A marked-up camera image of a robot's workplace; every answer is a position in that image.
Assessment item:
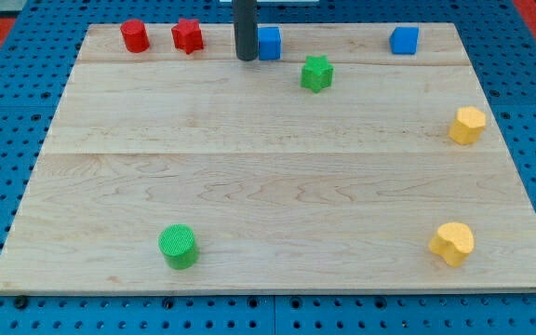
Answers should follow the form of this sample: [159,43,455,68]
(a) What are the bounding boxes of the blue triangle block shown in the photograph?
[258,26,281,60]

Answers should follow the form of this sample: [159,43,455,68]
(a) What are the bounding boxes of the green star block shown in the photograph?
[301,55,334,93]

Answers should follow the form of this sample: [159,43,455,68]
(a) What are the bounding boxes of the red star block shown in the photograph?
[171,18,204,54]

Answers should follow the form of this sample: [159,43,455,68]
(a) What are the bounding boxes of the light wooden board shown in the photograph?
[0,23,536,296]

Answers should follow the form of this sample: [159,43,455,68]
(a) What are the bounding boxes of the green cylinder block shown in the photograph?
[158,223,199,270]

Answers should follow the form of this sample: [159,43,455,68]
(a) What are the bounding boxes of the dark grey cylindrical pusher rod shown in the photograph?
[232,0,259,61]

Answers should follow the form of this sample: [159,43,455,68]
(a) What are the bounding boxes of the blue cube block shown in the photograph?
[389,27,420,55]

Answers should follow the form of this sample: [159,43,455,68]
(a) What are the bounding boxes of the red cylinder block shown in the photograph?
[120,19,150,53]

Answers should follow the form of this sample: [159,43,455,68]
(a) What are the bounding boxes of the yellow heart block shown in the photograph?
[428,221,475,267]

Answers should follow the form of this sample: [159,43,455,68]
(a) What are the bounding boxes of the yellow hexagon block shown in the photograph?
[449,106,487,145]

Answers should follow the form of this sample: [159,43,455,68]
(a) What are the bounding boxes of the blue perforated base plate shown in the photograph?
[0,1,536,334]

